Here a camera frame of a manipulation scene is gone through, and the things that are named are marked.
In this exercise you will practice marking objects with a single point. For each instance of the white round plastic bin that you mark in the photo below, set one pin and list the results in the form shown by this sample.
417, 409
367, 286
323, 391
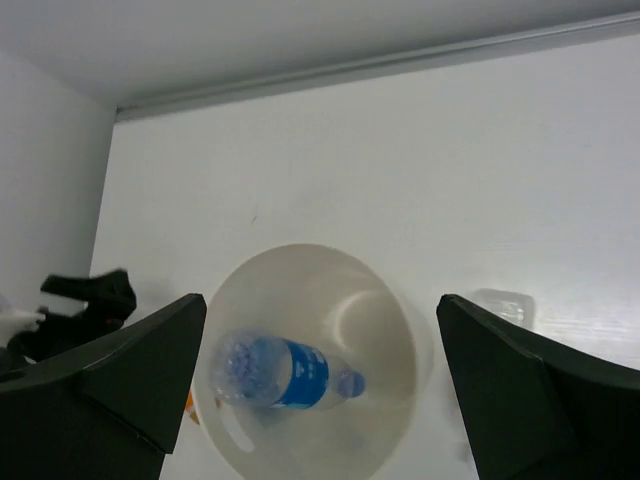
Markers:
332, 301

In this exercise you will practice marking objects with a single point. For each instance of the blue label plastic bottle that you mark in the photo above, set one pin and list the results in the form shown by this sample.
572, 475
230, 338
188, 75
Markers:
253, 369

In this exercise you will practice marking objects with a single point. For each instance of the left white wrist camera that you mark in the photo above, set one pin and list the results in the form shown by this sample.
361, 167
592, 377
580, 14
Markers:
14, 321

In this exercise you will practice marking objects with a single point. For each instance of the clear bottle white cap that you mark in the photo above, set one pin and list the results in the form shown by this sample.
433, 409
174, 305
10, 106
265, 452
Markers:
516, 308

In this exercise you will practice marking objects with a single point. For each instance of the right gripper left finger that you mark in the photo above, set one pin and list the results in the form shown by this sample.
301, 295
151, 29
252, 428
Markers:
109, 409

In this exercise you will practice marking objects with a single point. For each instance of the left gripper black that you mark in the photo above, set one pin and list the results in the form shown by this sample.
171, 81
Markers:
109, 301

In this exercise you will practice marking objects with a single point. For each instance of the orange juice bottle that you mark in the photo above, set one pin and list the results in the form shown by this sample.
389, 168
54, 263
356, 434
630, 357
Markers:
191, 410

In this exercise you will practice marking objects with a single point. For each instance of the aluminium frame rail back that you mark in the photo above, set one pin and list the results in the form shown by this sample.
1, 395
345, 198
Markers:
464, 52

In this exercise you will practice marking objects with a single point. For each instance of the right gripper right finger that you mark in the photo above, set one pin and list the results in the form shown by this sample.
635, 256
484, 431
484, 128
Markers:
534, 408

